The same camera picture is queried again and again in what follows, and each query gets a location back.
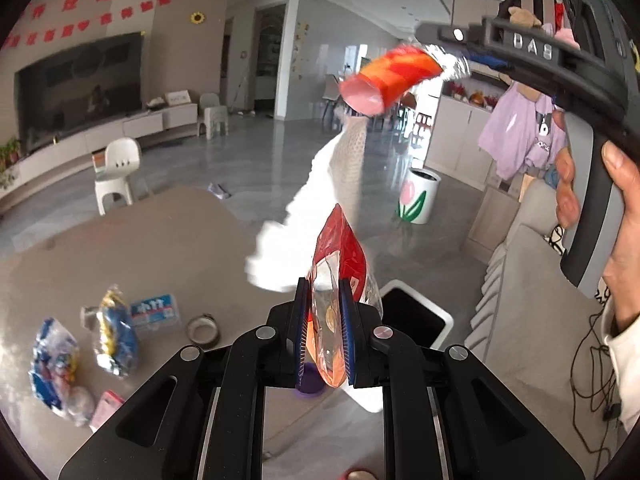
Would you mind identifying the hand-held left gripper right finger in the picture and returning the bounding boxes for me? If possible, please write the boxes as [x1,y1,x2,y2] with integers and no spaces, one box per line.
[337,280,586,480]

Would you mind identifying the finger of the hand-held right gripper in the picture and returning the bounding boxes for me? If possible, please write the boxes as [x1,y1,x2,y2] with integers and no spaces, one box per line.
[415,21,486,48]
[467,52,513,73]

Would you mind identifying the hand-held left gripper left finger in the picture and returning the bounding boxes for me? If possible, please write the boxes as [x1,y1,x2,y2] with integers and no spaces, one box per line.
[59,277,312,480]

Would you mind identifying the orange red snack wrapper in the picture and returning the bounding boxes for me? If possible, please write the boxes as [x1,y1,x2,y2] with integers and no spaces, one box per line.
[339,44,472,117]

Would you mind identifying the white square trash bin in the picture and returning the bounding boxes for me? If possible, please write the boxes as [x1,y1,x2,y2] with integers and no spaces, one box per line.
[377,280,455,350]

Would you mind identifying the red clear snack packet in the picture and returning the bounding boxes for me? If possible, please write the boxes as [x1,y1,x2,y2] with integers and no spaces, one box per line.
[306,203,383,388]

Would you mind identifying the person's right forearm white sleeve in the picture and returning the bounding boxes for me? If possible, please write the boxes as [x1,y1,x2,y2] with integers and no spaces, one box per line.
[599,302,640,438]

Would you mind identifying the person's right hand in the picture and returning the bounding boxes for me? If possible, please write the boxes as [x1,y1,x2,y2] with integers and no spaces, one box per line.
[552,110,640,333]

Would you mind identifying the brown plush bear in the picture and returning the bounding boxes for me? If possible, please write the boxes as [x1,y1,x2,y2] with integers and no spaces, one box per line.
[507,6,543,28]

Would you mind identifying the purple cup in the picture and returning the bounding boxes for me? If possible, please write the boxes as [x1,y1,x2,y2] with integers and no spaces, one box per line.
[295,360,326,401]

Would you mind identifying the purple hanging shirt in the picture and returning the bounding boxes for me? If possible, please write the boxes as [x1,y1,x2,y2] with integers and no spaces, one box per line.
[477,80,566,181]

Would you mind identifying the white sideboard cabinet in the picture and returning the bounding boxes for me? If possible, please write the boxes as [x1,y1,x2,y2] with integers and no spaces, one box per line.
[425,95,493,191]

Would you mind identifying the grey tape roll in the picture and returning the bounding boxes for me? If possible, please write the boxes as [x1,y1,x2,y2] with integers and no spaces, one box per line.
[186,314,220,346]

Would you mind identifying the grey dining chair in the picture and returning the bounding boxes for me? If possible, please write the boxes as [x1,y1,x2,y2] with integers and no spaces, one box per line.
[320,74,346,128]

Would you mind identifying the white tulip print bin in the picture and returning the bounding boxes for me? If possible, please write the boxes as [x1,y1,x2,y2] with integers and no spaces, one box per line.
[397,167,441,225]

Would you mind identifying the blue white tissue packet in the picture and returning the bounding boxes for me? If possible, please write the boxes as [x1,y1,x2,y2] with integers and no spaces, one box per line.
[130,292,182,331]

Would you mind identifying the wooden side cabinet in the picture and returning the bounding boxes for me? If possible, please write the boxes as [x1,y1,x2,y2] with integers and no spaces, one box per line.
[470,185,521,261]

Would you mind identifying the arched display cabinet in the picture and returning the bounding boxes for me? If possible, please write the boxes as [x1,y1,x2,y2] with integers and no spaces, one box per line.
[254,10,282,81]

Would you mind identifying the grey sofa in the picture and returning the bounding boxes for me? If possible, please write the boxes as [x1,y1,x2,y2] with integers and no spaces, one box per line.
[462,177,626,436]

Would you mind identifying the blue yellow snack bag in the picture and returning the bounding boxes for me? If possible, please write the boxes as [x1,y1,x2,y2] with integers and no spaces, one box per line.
[95,285,140,378]

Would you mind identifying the mop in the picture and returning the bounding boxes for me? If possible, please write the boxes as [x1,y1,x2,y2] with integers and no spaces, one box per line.
[229,62,257,117]

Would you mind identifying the pink packet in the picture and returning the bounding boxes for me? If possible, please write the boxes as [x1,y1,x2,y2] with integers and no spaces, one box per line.
[90,390,126,433]

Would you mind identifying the white plastic stool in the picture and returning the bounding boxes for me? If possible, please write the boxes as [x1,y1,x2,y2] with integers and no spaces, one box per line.
[197,92,231,138]

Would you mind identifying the crumpled clear plastic wrap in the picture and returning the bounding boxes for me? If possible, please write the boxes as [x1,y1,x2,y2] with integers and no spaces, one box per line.
[65,387,96,428]

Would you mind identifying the white plastic chair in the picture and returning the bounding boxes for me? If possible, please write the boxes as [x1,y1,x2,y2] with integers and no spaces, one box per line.
[92,137,143,216]

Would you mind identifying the white television cabinet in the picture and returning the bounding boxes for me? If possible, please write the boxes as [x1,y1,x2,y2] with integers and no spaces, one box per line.
[0,102,200,216]

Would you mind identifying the blue crumpled snack bag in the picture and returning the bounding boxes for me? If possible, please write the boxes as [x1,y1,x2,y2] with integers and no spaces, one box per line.
[27,317,83,413]

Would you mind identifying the large black television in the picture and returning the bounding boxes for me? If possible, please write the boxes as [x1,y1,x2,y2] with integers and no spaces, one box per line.
[14,31,146,153]

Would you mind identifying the green potted plant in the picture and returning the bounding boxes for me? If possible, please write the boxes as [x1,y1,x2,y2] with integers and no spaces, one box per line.
[0,137,23,191]

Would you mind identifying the yellow wall stickers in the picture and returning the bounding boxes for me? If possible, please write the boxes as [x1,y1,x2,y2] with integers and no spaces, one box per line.
[294,21,309,81]

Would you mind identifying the black cable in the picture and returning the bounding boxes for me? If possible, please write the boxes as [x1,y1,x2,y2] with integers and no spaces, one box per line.
[570,310,623,456]

